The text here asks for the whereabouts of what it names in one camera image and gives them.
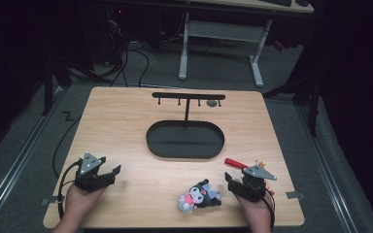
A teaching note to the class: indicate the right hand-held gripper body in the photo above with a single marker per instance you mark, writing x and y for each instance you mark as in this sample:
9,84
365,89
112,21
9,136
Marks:
254,187

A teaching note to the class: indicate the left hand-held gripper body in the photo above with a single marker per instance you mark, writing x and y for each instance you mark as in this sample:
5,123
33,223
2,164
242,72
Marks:
90,181

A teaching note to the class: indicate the grey white plush toy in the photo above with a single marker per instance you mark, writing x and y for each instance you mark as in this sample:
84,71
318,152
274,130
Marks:
196,195

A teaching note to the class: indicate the person's right hand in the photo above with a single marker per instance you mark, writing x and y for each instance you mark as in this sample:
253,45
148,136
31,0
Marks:
257,212

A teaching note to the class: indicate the person's left hand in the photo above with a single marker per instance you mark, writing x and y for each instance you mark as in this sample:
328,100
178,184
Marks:
77,204

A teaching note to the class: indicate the small orange figure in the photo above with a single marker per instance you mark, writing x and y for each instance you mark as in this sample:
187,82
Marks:
259,164

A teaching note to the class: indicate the black hook stand with tray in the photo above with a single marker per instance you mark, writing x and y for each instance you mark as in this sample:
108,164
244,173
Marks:
184,142

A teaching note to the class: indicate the grey round table disc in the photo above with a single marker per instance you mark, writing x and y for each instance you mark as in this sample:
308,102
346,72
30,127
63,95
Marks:
211,103

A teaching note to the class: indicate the black metal stand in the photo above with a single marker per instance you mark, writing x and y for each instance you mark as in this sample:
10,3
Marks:
48,87
312,106

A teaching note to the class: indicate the wooden desk with white legs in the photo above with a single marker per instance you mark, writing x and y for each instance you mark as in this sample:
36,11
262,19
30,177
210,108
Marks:
223,30

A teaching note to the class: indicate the grey metal table bracket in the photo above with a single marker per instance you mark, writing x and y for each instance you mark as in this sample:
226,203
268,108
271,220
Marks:
294,195
50,201

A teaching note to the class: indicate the metal floor rail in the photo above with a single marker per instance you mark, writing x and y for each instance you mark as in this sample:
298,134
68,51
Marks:
16,165
327,168

